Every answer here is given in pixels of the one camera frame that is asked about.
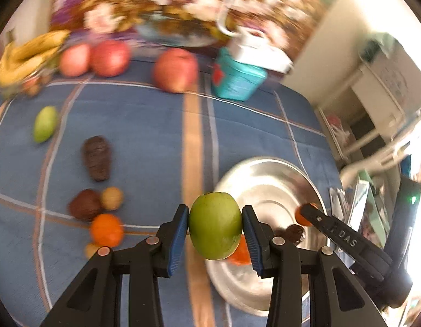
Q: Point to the small orange tangerine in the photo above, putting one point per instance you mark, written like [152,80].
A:
[300,216]

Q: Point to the dark brown avocado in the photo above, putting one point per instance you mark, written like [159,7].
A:
[96,158]

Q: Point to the floral blanket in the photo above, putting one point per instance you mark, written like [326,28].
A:
[135,3]

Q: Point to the small tan potato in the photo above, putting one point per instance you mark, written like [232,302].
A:
[112,198]

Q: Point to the red apple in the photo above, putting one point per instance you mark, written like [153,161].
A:
[175,70]
[111,58]
[74,59]

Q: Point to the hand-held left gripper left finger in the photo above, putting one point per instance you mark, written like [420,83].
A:
[176,245]

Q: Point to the small tan fruit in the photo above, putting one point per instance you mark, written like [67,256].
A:
[91,250]

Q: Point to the bunch of yellow bananas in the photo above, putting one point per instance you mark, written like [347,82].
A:
[23,58]

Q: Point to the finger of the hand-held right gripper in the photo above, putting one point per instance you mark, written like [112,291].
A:
[343,238]

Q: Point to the teal box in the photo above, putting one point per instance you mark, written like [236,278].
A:
[236,80]

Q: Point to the white cabinet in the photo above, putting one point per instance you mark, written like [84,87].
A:
[380,85]

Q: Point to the glass bowl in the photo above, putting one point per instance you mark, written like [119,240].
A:
[176,30]

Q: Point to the green apple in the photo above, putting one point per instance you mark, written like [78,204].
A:
[215,226]

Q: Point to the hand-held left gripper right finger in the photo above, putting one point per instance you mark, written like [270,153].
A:
[254,245]

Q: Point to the metal bowl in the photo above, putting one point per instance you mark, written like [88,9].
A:
[271,190]

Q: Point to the blue checked cloth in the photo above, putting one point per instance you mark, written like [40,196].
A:
[145,133]

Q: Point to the dark brown round fruit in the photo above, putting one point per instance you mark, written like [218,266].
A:
[293,234]

